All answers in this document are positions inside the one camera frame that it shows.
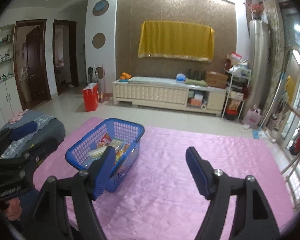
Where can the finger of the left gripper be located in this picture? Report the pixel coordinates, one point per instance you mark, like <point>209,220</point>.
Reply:
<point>39,151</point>
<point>8,135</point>

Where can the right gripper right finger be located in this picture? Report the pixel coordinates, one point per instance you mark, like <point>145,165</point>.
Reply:
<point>253,217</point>

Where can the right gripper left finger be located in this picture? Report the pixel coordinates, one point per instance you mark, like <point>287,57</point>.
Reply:
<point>50,218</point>

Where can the blue plastic basket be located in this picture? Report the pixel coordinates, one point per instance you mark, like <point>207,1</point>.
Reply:
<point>131,132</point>

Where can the person left hand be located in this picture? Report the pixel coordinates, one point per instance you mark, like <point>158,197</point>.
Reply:
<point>13,209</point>

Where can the grey padded chair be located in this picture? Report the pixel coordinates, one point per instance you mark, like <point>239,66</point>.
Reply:
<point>48,126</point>

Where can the cracker pack green ends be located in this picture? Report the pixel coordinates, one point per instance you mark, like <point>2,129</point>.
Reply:
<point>120,147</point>

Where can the red small snack packet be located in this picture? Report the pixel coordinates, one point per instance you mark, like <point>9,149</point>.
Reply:
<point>105,141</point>

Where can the red paper bag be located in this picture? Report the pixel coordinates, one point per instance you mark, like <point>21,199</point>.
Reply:
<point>90,97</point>

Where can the pink quilted table cover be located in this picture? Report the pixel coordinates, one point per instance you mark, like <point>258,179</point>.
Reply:
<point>158,198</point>

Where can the oranges on plate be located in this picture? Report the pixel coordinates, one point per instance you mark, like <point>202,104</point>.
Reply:
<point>124,77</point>

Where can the pink gift bag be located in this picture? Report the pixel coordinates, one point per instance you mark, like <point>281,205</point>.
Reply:
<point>252,118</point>

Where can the cream low tv cabinet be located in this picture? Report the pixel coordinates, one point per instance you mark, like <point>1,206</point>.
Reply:
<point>169,94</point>

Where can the white metal shelf rack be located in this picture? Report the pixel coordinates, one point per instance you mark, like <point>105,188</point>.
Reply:
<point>237,85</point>

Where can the cardboard box on cabinet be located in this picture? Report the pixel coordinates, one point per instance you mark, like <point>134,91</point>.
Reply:
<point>215,79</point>

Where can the silver standing air conditioner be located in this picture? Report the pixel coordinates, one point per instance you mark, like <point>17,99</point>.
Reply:
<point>258,63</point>

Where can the yellow tv cover cloth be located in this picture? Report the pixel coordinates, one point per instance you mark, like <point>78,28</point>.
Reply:
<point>177,40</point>

